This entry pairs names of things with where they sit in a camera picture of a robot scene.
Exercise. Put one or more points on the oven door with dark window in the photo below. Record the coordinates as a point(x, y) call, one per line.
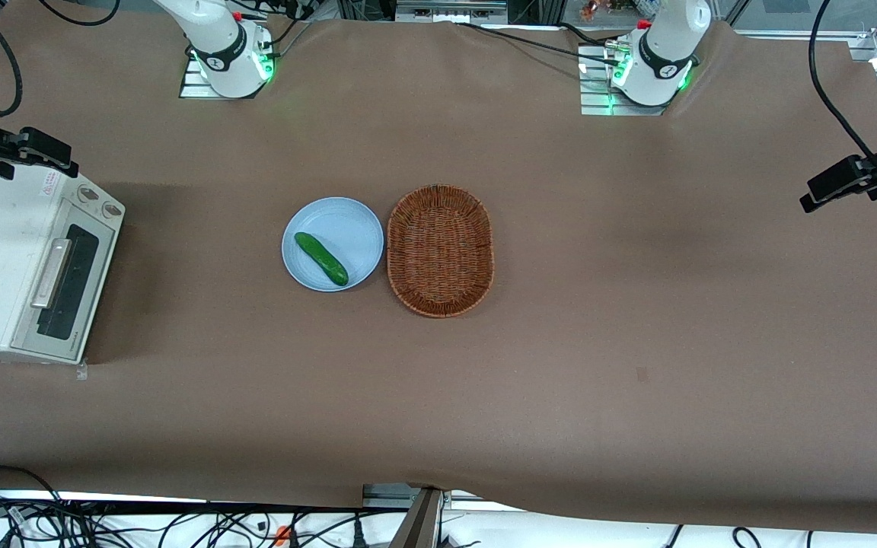
point(26, 331)

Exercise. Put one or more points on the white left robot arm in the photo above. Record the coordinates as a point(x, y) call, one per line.
point(667, 46)

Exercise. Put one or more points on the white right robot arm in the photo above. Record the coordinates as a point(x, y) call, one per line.
point(221, 38)

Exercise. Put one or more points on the red sticker on oven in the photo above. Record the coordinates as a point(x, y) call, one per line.
point(49, 183)

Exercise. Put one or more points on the round silver oven knob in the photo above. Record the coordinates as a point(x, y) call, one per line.
point(112, 211)
point(87, 194)

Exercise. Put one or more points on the small clear plastic stop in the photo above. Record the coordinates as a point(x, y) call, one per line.
point(81, 371)

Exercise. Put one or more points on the green cucumber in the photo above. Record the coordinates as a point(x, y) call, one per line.
point(320, 259)

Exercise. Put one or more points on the light blue plate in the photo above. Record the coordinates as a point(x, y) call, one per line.
point(343, 228)

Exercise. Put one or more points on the brown table cloth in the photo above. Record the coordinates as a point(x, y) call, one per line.
point(560, 396)

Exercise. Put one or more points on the brown wicker basket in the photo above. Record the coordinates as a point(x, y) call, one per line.
point(438, 251)

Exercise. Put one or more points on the black power plug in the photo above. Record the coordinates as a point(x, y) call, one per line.
point(356, 535)

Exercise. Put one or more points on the aluminium rear frame bar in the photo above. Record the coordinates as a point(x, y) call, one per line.
point(450, 11)

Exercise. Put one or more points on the aluminium table frame bracket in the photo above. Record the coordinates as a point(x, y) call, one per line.
point(385, 495)

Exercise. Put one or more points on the dark table frame post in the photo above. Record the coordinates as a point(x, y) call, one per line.
point(417, 525)

